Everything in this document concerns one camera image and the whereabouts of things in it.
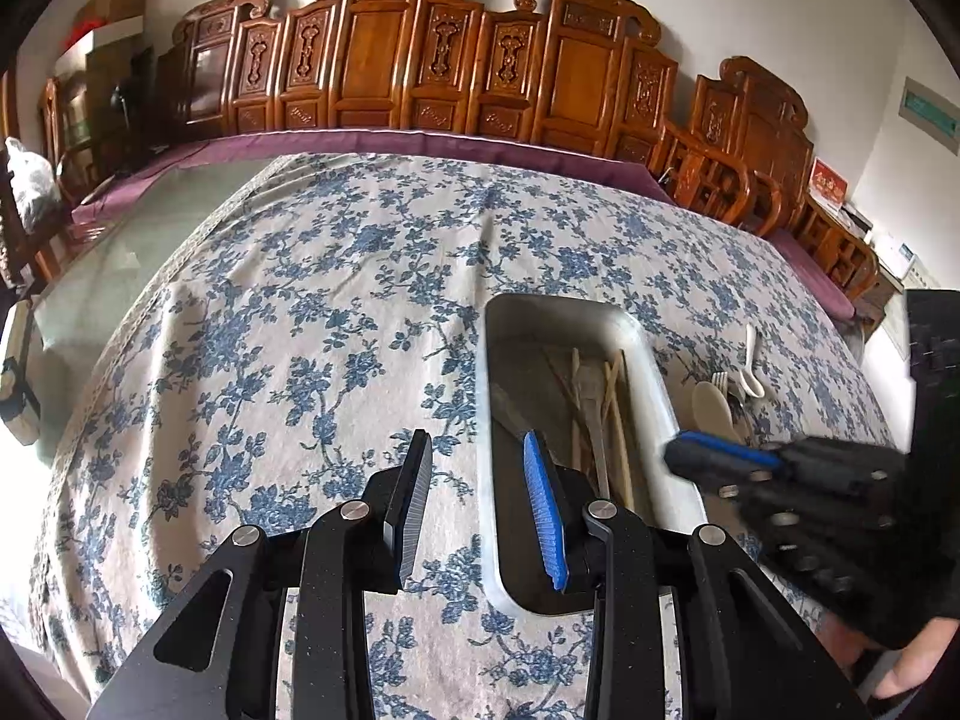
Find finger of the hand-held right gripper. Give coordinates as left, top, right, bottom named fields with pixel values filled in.
left=664, top=431, right=905, bottom=500
left=724, top=476, right=886, bottom=616

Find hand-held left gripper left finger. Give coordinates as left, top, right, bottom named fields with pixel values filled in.
left=94, top=429, right=434, bottom=720

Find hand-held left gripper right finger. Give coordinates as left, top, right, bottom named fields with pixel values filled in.
left=523, top=430, right=871, bottom=720

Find beige wooden spoon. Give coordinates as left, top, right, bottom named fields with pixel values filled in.
left=691, top=381, right=734, bottom=445

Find white plastic spoon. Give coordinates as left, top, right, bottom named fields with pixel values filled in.
left=739, top=322, right=767, bottom=400

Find wooden chopstick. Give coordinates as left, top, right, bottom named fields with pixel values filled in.
left=544, top=351, right=575, bottom=407
left=589, top=360, right=613, bottom=497
left=604, top=351, right=635, bottom=512

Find grey rectangular container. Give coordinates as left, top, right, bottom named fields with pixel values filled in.
left=480, top=292, right=710, bottom=616

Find person's right hand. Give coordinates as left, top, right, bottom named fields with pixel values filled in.
left=821, top=607, right=960, bottom=702

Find purple armchair cushion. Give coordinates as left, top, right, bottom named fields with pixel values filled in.
left=765, top=229, right=857, bottom=320

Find blue floral tablecloth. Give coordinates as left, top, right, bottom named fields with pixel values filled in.
left=30, top=152, right=901, bottom=720

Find white blue packet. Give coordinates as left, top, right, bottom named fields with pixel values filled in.
left=877, top=234, right=917, bottom=278

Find red desk calendar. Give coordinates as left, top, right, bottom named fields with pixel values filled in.
left=808, top=159, right=848, bottom=212

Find carved wooden armchair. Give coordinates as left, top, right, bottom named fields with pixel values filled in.
left=660, top=56, right=882, bottom=301

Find long purple sofa cushion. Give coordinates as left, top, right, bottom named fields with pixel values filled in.
left=71, top=131, right=676, bottom=226

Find beige black object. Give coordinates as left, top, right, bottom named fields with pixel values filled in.
left=0, top=300, right=43, bottom=445

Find carved wooden bench backs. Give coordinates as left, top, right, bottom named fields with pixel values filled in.
left=154, top=0, right=676, bottom=166

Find clear plastic bag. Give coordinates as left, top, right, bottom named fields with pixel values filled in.
left=4, top=136, right=62, bottom=230

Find dark storage cabinet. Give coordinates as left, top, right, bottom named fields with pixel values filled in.
left=56, top=37, right=162, bottom=166

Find white cardboard box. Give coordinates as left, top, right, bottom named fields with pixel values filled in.
left=52, top=30, right=100, bottom=77

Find brown cardboard box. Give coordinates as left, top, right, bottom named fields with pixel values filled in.
left=75, top=0, right=149, bottom=35

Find wall box with green label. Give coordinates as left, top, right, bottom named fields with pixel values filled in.
left=896, top=76, right=960, bottom=140

